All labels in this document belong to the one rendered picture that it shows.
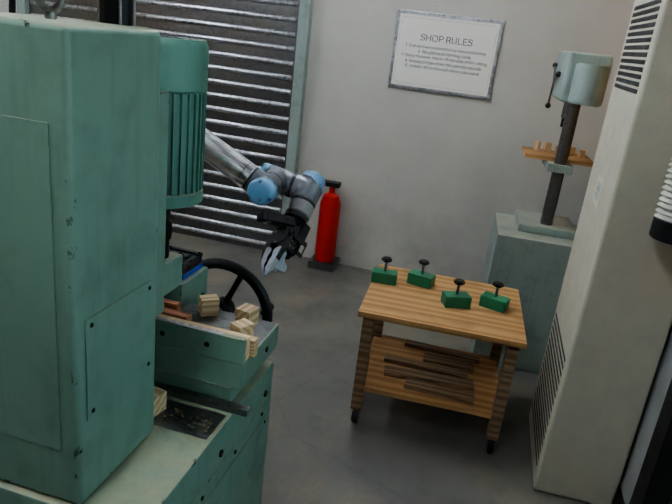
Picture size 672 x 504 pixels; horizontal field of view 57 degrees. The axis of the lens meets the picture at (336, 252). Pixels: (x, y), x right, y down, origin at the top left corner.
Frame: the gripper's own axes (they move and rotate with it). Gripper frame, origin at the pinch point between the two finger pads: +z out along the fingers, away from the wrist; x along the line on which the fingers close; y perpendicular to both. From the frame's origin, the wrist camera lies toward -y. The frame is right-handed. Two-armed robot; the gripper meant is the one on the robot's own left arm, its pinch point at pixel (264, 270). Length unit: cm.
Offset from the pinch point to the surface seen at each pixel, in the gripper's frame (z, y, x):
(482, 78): -225, 121, 49
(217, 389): 40.5, -14.2, -22.8
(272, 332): 23.1, -7.3, -23.1
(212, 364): 37.0, -18.7, -23.6
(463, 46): -235, 101, 55
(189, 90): 2, -58, -36
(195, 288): 17.4, -17.5, -1.9
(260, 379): 32.8, -3.0, -20.8
